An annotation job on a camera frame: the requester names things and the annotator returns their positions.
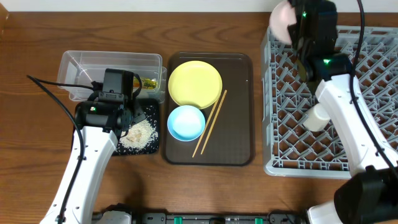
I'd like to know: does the pink bowl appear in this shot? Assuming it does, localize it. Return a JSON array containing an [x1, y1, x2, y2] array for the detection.
[[269, 0, 297, 44]]

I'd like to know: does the rice pile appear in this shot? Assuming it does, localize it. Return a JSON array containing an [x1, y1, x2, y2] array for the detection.
[[114, 103, 160, 156]]

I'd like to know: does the green snack wrapper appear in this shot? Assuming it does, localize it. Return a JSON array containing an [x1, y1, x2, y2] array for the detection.
[[133, 78, 158, 90]]

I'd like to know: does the blue bowl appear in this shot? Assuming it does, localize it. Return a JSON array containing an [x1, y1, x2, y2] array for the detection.
[[167, 105, 206, 142]]

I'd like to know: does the white cup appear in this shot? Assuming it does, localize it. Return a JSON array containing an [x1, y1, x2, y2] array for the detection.
[[303, 103, 330, 132]]

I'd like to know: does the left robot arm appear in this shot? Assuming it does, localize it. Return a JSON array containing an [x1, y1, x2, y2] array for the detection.
[[42, 68, 145, 223]]

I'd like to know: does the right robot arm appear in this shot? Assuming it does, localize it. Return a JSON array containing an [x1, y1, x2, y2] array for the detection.
[[287, 1, 397, 223]]

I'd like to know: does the black waste tray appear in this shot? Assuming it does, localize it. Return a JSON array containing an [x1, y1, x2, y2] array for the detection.
[[72, 98, 161, 156]]

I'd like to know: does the clear plastic bin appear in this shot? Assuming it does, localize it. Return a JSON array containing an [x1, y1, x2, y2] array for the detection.
[[57, 50, 167, 103]]

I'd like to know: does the yellow plate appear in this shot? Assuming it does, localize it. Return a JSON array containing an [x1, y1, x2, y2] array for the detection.
[[168, 60, 223, 110]]

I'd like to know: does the wooden chopstick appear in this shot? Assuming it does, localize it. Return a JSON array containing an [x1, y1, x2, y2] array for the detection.
[[192, 98, 220, 158], [201, 90, 228, 155]]

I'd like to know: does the dark brown tray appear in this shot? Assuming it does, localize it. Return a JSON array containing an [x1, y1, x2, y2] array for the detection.
[[161, 52, 255, 166]]

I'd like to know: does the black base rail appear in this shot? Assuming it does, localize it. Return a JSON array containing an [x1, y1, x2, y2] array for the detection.
[[91, 203, 308, 224]]

